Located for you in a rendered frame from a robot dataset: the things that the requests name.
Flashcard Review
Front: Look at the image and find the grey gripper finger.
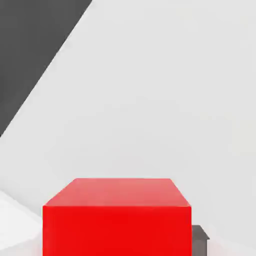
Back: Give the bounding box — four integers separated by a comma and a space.
191, 224, 211, 256

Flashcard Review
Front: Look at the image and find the small red cube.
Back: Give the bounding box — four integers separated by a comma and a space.
42, 177, 193, 256

